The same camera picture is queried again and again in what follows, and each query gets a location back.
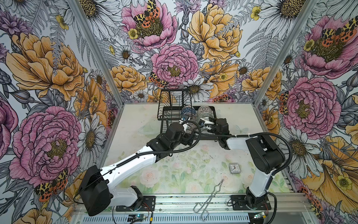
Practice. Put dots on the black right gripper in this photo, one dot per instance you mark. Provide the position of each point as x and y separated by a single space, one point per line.
215 120

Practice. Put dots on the small clear square clock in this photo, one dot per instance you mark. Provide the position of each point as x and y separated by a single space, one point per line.
234 168

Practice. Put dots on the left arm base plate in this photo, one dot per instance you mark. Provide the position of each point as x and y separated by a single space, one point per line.
132 199

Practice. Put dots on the metal wire tongs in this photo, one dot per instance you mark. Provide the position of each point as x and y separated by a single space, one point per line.
202 208

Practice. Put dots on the black wire dish rack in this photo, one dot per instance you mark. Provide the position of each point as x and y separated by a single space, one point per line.
171 101

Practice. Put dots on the blue patterned bowl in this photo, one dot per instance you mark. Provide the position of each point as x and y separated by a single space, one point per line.
188 110

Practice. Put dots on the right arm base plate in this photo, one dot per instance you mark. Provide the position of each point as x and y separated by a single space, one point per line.
249 202

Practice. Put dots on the green circuit board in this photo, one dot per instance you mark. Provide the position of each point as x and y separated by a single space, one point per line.
133 218

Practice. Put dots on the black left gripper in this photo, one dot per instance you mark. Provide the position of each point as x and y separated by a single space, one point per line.
186 138

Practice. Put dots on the black white dotted bowl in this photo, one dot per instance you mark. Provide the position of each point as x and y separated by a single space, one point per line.
190 127

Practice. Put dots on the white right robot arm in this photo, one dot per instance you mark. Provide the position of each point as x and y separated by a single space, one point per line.
266 156

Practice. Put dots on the white red diamond bowl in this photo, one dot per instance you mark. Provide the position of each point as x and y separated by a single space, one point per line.
205 111

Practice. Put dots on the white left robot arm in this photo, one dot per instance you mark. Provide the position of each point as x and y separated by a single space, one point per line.
98 189

